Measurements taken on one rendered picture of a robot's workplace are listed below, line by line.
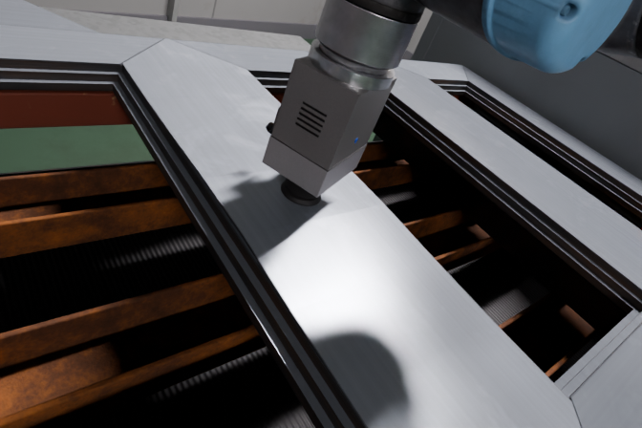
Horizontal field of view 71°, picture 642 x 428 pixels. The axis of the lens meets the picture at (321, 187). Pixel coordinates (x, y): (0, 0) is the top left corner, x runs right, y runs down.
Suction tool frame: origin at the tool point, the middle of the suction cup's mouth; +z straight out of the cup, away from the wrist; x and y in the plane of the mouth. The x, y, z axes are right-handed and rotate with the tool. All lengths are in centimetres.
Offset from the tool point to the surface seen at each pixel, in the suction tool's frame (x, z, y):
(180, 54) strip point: -29.3, -0.8, -12.3
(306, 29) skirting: -159, 75, -297
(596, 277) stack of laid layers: 33.2, 1.4, -23.4
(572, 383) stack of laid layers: 30.2, 0.4, -0.7
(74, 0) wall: -204, 66, -125
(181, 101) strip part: -19.4, -0.8, -2.7
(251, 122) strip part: -11.9, -0.9, -6.9
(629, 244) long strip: 36.6, -0.6, -33.8
